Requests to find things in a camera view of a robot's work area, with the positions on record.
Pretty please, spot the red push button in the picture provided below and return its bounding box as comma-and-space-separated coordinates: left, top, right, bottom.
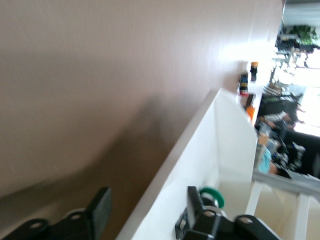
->
238, 71, 250, 97

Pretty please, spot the yellow push button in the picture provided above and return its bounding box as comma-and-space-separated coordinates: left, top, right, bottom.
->
249, 61, 260, 84

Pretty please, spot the cream plastic drawer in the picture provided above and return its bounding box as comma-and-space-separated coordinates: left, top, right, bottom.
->
115, 87, 259, 240
257, 186, 300, 240

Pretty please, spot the black terminal block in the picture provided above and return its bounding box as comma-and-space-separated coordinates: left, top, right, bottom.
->
245, 92, 257, 107

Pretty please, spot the white drawer cabinet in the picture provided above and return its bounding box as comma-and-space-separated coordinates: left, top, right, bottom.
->
249, 171, 320, 240

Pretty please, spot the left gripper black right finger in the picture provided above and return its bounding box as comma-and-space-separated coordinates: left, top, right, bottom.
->
186, 185, 281, 240

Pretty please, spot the person in dark striped top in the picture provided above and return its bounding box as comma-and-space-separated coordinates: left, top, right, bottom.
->
258, 83, 305, 131

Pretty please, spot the orange button enclosure box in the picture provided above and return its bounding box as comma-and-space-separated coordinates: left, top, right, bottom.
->
245, 104, 257, 125

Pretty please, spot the green potted plant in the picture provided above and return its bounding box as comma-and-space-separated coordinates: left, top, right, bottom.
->
291, 24, 319, 46

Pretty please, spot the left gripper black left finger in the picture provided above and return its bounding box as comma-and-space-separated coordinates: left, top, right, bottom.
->
0, 186, 113, 240

